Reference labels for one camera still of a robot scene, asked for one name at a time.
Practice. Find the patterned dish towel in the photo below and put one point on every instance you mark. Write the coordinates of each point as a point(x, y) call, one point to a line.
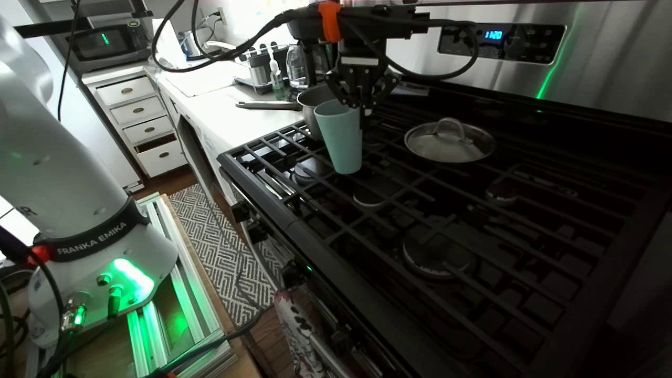
point(306, 336)

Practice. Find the white drawer cabinet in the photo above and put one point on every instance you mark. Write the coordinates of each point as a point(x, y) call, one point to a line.
point(147, 128)

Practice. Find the small metal strainer bowl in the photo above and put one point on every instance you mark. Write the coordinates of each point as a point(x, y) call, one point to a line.
point(447, 148)

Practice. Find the microwave oven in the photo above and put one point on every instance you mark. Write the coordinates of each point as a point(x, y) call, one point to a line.
point(105, 44)

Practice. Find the aluminium extrusion frame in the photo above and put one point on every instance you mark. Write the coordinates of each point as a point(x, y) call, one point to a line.
point(157, 327)

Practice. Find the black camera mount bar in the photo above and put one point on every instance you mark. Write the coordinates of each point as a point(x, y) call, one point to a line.
point(48, 25)

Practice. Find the grey canister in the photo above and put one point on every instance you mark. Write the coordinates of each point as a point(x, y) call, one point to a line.
point(258, 67)

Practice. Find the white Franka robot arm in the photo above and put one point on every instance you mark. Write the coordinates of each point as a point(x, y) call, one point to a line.
point(55, 174)

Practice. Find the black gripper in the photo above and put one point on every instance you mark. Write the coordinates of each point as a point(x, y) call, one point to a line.
point(361, 53)

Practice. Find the light blue plastic cup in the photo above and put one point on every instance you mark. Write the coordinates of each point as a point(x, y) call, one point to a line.
point(342, 143)

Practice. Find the stainless steel gas stove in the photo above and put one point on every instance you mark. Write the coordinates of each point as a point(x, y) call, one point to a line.
point(490, 243)

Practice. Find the clear glass jar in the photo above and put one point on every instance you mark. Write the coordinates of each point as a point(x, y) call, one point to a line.
point(297, 66)

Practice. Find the dark kitchen knife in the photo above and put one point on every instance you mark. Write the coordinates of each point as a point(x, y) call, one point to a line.
point(269, 105)

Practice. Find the grey patterned rug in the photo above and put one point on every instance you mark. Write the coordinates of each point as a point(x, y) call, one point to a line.
point(223, 259)

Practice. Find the small green bottle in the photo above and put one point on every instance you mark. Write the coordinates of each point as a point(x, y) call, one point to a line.
point(277, 80)

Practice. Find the orange clip at wrist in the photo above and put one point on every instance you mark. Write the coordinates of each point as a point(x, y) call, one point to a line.
point(329, 22)

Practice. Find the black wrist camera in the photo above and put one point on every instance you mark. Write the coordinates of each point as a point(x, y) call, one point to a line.
point(381, 22)

